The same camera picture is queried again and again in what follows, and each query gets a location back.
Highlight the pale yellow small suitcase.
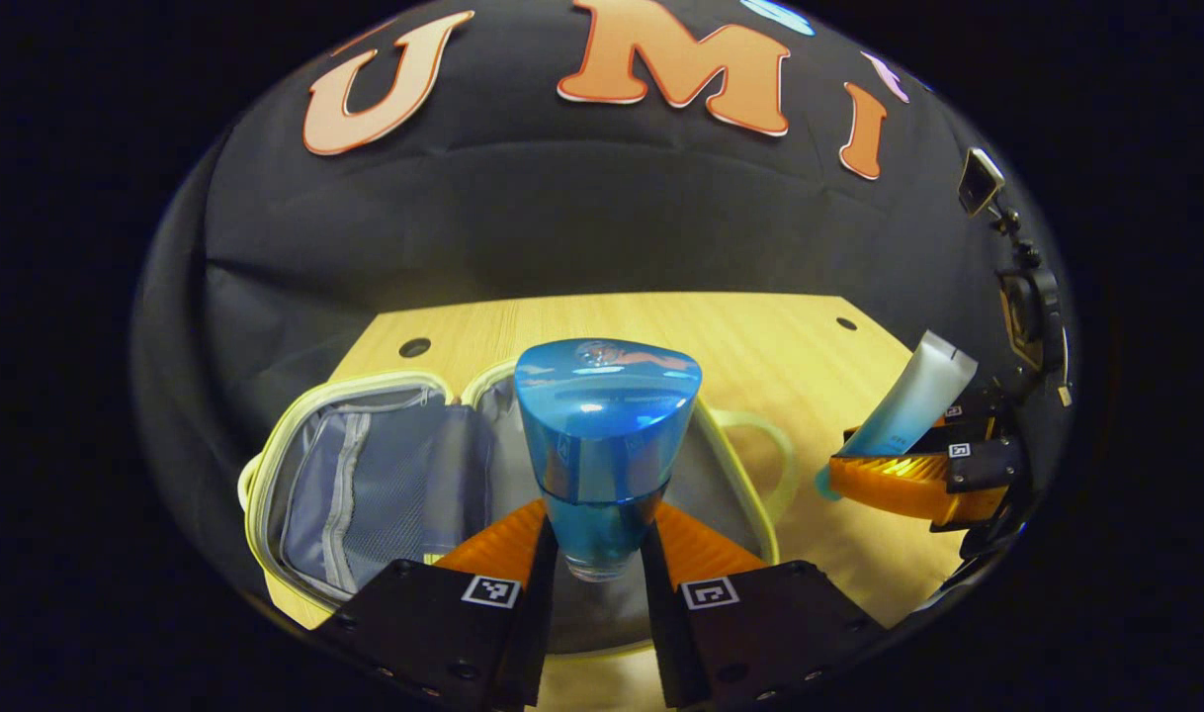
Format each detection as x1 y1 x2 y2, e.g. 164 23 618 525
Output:
238 358 799 659

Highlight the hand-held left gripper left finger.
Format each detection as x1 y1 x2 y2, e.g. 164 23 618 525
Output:
320 497 560 711

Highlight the white and blue tube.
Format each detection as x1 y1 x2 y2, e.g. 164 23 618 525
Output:
815 329 981 500

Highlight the blue skin care bottle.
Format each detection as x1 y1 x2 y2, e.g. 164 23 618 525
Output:
513 338 704 584

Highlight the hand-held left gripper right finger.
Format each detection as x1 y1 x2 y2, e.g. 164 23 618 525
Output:
640 499 885 711

